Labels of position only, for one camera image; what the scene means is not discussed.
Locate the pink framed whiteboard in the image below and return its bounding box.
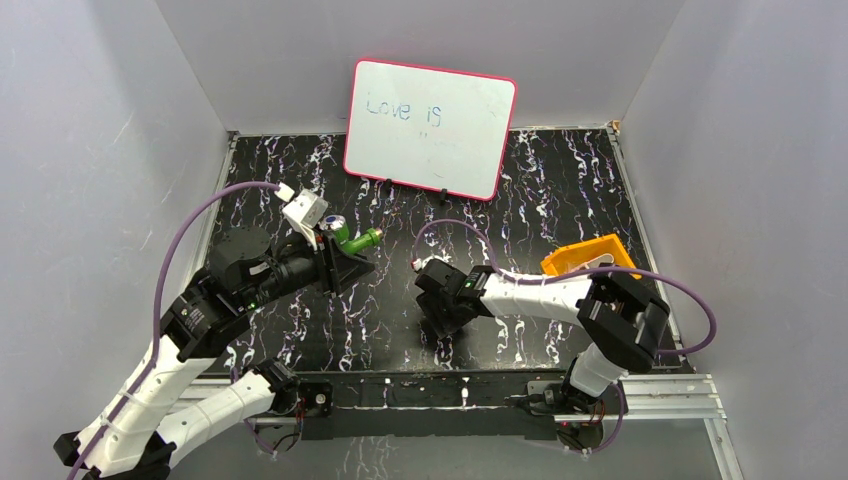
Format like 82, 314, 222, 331
343, 58, 517, 201

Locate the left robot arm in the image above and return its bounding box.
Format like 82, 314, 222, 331
54, 218, 383, 479

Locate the orange parts bin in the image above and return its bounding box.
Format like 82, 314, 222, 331
540, 234, 635, 276

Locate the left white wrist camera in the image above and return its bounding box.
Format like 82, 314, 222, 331
282, 190, 329, 251

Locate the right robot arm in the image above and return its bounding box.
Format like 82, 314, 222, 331
412, 257, 670, 415

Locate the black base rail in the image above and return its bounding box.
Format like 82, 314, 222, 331
300, 369, 565, 441

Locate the green water faucet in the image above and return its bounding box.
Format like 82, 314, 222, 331
322, 215, 384, 256

